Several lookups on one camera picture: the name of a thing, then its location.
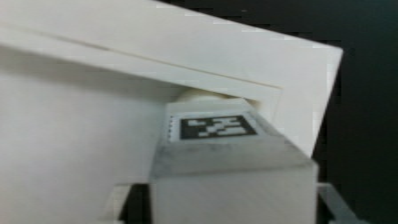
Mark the white table leg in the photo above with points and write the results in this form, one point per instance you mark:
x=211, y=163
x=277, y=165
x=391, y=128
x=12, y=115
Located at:
x=231, y=175

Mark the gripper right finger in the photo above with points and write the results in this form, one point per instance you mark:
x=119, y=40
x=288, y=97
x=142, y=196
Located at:
x=339, y=209

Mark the white U-shaped fence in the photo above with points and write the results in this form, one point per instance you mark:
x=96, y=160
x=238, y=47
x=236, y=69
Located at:
x=149, y=39

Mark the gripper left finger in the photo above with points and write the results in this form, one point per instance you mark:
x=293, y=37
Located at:
x=128, y=205

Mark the white square table top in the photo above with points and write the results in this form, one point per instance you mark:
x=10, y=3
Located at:
x=78, y=127

